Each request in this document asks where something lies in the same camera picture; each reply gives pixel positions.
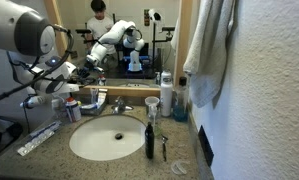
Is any purple blue blister pack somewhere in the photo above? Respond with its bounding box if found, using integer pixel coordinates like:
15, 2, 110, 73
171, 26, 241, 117
28, 120, 62, 139

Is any tall white bottle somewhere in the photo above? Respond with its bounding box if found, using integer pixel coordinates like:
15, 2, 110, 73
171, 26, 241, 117
159, 68, 174, 118

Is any white hanging towel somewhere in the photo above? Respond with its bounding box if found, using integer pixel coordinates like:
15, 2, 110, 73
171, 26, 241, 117
182, 0, 237, 109

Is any white red toothpaste tube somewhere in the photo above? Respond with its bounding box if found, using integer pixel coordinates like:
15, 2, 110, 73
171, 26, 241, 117
97, 88, 109, 108

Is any wooden framed wall mirror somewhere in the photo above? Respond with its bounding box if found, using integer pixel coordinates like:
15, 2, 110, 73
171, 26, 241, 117
43, 0, 194, 98

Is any chrome faucet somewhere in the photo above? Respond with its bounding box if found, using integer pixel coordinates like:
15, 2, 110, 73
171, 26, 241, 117
110, 96, 135, 115

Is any slim white blue tube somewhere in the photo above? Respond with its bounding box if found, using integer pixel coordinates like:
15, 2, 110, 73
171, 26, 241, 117
89, 87, 99, 104

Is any grey toiletries tray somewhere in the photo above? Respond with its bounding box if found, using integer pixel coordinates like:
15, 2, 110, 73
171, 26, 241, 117
80, 99, 109, 116

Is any white oval sink basin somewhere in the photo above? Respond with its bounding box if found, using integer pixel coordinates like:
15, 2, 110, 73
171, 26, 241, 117
68, 114, 147, 162

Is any clear plastic retainer case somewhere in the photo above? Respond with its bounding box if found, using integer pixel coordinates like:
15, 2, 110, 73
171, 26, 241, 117
170, 159, 191, 176

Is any black wall outlet plate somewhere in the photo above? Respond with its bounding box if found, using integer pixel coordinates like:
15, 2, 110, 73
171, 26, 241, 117
197, 125, 215, 167

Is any white ceramic mug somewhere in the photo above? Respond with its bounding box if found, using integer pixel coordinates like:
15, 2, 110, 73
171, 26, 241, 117
144, 96, 160, 116

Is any clear pump soap dispenser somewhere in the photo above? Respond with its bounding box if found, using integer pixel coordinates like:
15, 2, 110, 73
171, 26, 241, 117
146, 103, 162, 138

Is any white power plug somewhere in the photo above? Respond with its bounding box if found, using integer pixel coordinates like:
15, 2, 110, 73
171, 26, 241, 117
20, 95, 45, 110

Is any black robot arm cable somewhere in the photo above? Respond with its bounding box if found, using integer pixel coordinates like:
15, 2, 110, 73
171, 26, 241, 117
0, 23, 75, 106

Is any slim black bottle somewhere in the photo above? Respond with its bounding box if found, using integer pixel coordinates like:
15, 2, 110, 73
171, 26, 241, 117
144, 121, 155, 160

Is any black capped mouthwash bottle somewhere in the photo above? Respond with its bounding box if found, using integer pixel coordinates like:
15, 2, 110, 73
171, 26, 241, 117
172, 76, 189, 123

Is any dark handled razor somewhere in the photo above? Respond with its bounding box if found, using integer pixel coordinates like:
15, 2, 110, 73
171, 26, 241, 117
160, 134, 169, 163

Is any silver blister pack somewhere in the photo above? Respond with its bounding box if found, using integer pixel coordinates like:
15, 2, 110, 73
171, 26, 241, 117
16, 129, 56, 157

